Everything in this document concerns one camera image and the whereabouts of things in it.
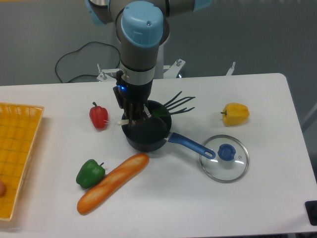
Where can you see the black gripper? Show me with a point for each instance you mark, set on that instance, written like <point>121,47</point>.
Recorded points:
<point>133,100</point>

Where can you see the green onion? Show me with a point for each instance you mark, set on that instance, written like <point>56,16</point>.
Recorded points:
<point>171,107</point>

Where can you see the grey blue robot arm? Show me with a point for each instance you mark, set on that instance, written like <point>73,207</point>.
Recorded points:
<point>141,27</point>

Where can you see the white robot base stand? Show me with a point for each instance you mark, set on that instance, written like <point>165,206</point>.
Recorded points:
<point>162,71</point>

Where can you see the red bell pepper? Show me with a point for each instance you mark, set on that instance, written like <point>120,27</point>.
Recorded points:
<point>98,116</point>

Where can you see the orange baguette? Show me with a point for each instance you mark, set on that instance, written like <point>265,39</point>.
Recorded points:
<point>118,177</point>

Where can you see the green bell pepper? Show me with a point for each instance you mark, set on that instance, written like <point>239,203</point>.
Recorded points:
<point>90,174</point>

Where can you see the yellow bell pepper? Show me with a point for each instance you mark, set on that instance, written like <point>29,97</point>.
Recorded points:
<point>235,114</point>

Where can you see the glass lid with blue knob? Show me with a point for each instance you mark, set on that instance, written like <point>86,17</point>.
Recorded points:
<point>231,161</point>

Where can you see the yellow woven basket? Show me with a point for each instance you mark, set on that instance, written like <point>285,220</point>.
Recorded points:
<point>19,125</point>

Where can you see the pink item in basket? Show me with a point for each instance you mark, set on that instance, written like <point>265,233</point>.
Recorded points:
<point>2,188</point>

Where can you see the black object at table edge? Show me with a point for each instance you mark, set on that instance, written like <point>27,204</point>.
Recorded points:
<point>311,209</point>

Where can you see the dark pot with blue handle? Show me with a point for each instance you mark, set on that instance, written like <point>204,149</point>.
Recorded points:
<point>152,133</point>

